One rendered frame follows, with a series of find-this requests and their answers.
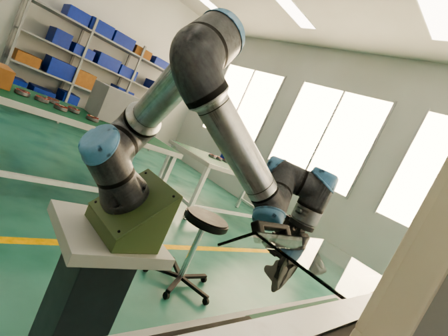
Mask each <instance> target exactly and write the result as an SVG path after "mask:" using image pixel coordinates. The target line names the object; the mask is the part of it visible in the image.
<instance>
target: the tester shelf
mask: <svg viewBox="0 0 448 336"><path fill-rule="evenodd" d="M372 294H373V293H369V294H365V295H360V296H356V297H350V298H347V299H342V300H338V301H332V302H328V303H323V304H319V305H314V306H310V307H304V308H301V309H296V310H292V311H286V312H282V313H277V314H274V315H268V316H264V317H259V318H255V319H250V320H246V321H240V322H236V323H231V324H228V325H222V326H218V327H213V328H209V329H204V330H200V331H194V332H190V333H185V334H182V335H176V336H350V334H351V332H352V330H353V329H354V328H355V325H356V323H357V321H358V319H359V318H360V316H361V314H362V312H363V310H364V308H365V306H366V304H367V303H368V301H369V299H370V297H371V296H372Z"/></svg>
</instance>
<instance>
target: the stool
mask: <svg viewBox="0 0 448 336"><path fill-rule="evenodd" d="M184 216H185V218H186V220H188V222H190V223H191V224H192V225H194V226H195V227H197V228H199V230H198V232H197V235H196V237H195V239H194V241H193V244H192V246H191V248H190V250H189V252H188V254H187V256H186V258H185V261H184V263H183V265H182V267H181V270H180V268H179V266H178V264H177V262H176V260H175V263H174V265H173V268H174V270H175V272H173V271H159V272H161V273H164V274H167V275H170V276H172V277H176V279H175V280H174V281H173V282H172V284H170V286H168V288H167V289H166V291H165V292H164V293H163V298H164V299H169V298H170V293H171V292H172V290H174V288H175V287H176V286H177V284H178V283H179V282H180V281H182V282H184V283H185V284H186V285H188V286H189V287H190V288H192V290H194V291H195V292H196V293H198V294H199V295H200V296H202V297H203V300H202V303H203V304H204V305H208V304H209V296H208V294H206V293H205V292H203V291H202V290H201V289H200V288H198V287H197V286H196V285H194V284H193V283H192V282H190V281H189V280H188V279H201V282H202V283H205V282H206V281H207V275H206V274H204V273H202V274H185V273H186V271H187V268H188V266H189V264H190V262H191V260H192V258H193V256H194V254H195V251H196V249H197V247H198V245H199V242H200V240H201V238H202V236H203V234H204V232H208V233H211V234H214V235H224V234H226V233H227V231H228V229H229V226H228V224H227V222H226V221H225V220H224V219H223V218H221V217H220V216H218V215H216V214H214V213H213V212H211V211H208V210H206V209H203V208H200V207H195V206H190V207H187V208H186V210H185V212H184ZM156 271H158V270H156Z"/></svg>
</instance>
